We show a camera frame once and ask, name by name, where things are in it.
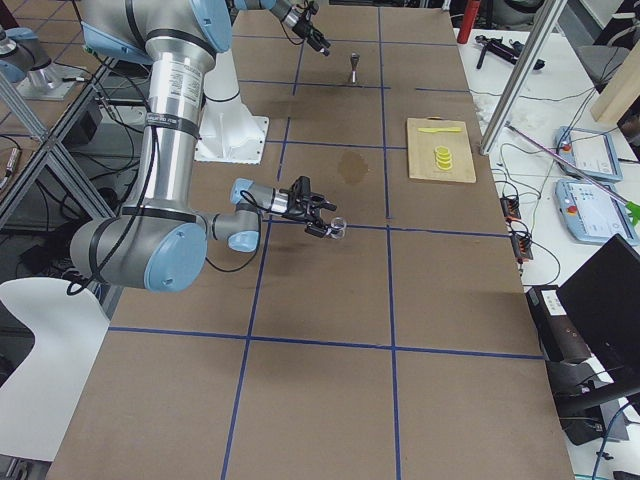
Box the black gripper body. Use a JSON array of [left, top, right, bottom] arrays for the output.
[[285, 176, 328, 223], [282, 1, 319, 40]]

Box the clear glass shaker cup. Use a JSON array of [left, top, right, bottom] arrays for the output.
[[327, 217, 347, 240]]

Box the steel jigger measuring cup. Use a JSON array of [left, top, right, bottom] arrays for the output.
[[348, 52, 360, 85]]

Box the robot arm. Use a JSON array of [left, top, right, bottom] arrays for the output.
[[67, 1, 346, 295], [227, 0, 331, 56]]

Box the wooden cutting board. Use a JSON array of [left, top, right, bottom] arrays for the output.
[[406, 118, 476, 184]]

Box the lemon slice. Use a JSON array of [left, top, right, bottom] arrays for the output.
[[434, 145, 453, 171]]

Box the yellow plastic knife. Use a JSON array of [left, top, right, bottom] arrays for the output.
[[417, 126, 463, 134]]

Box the red bottle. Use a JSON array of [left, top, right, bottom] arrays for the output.
[[457, 0, 481, 44]]

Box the black tripod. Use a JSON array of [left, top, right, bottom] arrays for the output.
[[475, 35, 525, 69]]

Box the near teach pendant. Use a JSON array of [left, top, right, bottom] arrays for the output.
[[555, 179, 639, 246]]

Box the teach pendant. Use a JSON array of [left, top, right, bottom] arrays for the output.
[[554, 126, 623, 182], [555, 179, 639, 246]]

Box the far teach pendant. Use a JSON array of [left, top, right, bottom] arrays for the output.
[[554, 126, 623, 182]]

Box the grey office chair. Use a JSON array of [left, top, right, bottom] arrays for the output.
[[576, 19, 639, 92]]

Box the black monitor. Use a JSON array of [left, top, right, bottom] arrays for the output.
[[557, 234, 639, 380]]

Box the wooden board leaning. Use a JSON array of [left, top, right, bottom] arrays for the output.
[[591, 42, 640, 124]]

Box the aluminium frame post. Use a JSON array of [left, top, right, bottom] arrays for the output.
[[479, 0, 567, 155]]

